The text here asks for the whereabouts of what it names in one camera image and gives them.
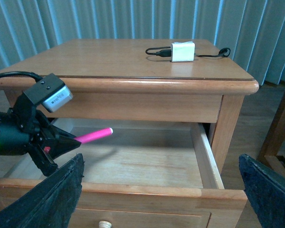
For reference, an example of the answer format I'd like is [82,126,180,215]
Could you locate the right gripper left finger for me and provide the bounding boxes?
[0,153,85,228]

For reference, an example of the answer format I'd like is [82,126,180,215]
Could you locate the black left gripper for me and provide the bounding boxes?
[0,94,81,177]

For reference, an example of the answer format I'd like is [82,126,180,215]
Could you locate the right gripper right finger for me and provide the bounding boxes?
[239,154,285,228]

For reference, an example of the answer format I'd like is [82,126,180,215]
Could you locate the pink marker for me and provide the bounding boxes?
[74,128,113,144]

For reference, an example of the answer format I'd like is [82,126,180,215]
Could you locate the wooden drawer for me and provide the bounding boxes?
[0,118,248,228]

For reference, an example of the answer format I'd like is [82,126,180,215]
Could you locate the dark wooden furniture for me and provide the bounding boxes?
[256,71,285,183]

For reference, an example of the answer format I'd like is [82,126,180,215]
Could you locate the wooden nightstand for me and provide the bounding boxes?
[6,39,259,169]

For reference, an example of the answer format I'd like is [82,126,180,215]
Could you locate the grey curtain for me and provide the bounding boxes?
[0,0,285,84]

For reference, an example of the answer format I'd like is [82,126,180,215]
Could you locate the white adapter box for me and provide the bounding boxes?
[171,41,195,62]

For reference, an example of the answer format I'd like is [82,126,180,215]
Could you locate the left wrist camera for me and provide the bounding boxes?
[23,74,73,113]

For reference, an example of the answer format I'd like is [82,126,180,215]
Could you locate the left camera black cable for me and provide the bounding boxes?
[0,71,43,83]

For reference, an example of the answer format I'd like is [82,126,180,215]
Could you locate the black cable on nightstand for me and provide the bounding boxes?
[145,47,231,58]

